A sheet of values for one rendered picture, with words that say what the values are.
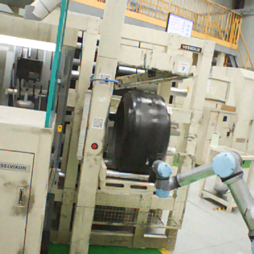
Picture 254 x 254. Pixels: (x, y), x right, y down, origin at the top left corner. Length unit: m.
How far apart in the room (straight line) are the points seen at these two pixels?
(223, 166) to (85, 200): 1.08
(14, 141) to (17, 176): 0.16
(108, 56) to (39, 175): 0.98
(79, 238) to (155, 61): 1.41
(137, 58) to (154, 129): 0.64
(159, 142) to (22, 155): 0.91
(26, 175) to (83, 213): 0.91
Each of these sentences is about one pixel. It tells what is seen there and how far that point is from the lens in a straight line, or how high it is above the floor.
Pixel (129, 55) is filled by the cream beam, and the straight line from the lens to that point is 2.42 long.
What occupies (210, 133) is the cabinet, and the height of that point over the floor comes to 0.74.
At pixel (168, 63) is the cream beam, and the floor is 1.71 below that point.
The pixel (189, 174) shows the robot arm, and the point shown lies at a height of 1.07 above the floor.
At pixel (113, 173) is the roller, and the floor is 0.91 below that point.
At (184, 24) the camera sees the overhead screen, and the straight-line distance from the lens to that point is 6.36.
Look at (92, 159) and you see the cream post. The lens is 2.20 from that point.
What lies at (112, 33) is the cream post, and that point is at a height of 1.82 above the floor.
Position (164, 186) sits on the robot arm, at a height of 1.00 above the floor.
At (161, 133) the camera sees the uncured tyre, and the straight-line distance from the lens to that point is 2.04.
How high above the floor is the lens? 1.53
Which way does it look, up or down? 8 degrees down
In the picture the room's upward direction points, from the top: 9 degrees clockwise
